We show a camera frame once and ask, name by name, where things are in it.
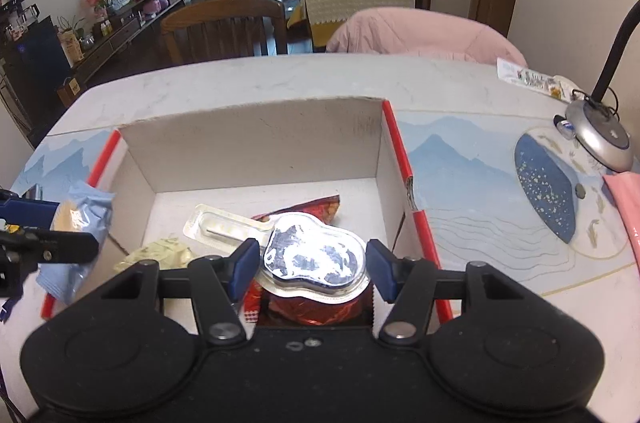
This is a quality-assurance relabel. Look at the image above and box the white printed wrapper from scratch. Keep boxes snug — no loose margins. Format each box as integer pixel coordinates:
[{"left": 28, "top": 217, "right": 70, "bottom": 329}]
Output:
[{"left": 497, "top": 57, "right": 581, "bottom": 104}]

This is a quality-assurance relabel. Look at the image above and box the blue mountain print placemat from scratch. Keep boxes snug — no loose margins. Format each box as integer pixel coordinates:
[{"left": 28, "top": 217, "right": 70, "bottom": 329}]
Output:
[
  {"left": 395, "top": 112, "right": 640, "bottom": 300},
  {"left": 10, "top": 128, "right": 122, "bottom": 204}
]

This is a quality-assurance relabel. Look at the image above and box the silver desk lamp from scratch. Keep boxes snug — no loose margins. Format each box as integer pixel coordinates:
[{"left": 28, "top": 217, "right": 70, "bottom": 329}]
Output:
[{"left": 552, "top": 0, "right": 640, "bottom": 174}]

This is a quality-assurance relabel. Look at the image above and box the red cardboard box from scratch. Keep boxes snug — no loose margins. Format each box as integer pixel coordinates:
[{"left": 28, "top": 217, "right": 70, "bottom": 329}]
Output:
[{"left": 40, "top": 97, "right": 456, "bottom": 329}]

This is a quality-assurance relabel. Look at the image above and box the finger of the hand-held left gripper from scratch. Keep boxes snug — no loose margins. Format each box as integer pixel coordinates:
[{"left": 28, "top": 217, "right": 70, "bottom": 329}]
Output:
[
  {"left": 0, "top": 189, "right": 60, "bottom": 231},
  {"left": 0, "top": 229, "right": 100, "bottom": 265}
]

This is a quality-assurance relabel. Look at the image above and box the blue white pudding cup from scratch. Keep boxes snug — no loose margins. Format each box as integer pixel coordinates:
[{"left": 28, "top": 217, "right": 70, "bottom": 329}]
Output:
[{"left": 182, "top": 203, "right": 374, "bottom": 304}]

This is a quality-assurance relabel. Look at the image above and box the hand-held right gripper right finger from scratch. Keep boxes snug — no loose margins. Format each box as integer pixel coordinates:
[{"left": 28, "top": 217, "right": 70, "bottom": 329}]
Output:
[{"left": 365, "top": 239, "right": 526, "bottom": 347}]

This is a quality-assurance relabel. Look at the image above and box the beige paper bag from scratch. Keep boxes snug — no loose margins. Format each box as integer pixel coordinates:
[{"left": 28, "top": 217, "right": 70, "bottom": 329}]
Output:
[{"left": 57, "top": 30, "right": 84, "bottom": 64}]

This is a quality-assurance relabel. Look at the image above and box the brown paper bag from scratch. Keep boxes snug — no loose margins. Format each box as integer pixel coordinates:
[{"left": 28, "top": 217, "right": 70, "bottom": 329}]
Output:
[{"left": 56, "top": 77, "right": 81, "bottom": 108}]

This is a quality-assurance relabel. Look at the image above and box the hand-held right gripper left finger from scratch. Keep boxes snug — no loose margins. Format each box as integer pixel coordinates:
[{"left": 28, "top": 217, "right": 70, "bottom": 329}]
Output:
[{"left": 101, "top": 239, "right": 261, "bottom": 347}]

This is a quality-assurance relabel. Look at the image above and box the pink jacket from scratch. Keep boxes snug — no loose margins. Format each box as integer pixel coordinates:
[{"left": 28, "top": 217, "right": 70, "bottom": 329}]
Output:
[{"left": 324, "top": 6, "right": 529, "bottom": 69}]

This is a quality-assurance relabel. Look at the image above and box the black cabinet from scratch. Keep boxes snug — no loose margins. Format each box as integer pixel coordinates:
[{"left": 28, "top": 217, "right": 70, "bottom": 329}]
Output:
[{"left": 0, "top": 0, "right": 74, "bottom": 140}]

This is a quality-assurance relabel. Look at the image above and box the wooden dining chair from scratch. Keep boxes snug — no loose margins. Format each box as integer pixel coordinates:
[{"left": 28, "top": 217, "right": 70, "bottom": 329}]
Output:
[{"left": 160, "top": 0, "right": 289, "bottom": 66}]

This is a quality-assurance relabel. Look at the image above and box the yellow white sofa blanket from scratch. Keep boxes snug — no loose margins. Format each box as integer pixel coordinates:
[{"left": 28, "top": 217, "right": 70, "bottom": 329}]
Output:
[{"left": 287, "top": 0, "right": 417, "bottom": 54}]

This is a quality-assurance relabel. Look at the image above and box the dark wooden television console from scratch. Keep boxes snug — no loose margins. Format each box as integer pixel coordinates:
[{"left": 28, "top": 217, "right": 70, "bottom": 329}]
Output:
[{"left": 69, "top": 0, "right": 189, "bottom": 84}]

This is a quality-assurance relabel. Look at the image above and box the pale yellow snack packet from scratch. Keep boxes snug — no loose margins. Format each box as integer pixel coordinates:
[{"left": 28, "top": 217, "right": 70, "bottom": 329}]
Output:
[{"left": 113, "top": 237, "right": 196, "bottom": 274}]

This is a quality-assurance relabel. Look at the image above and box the small blue white container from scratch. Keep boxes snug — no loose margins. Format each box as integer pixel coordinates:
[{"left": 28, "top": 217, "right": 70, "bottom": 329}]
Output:
[{"left": 553, "top": 115, "right": 576, "bottom": 139}]

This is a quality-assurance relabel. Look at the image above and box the dark red foil snack packet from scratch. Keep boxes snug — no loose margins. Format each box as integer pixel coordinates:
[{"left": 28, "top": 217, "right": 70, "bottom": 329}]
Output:
[{"left": 254, "top": 195, "right": 342, "bottom": 225}]

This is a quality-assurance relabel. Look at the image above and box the light blue snack packet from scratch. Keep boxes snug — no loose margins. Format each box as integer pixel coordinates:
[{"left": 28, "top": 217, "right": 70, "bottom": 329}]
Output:
[{"left": 37, "top": 180, "right": 115, "bottom": 307}]

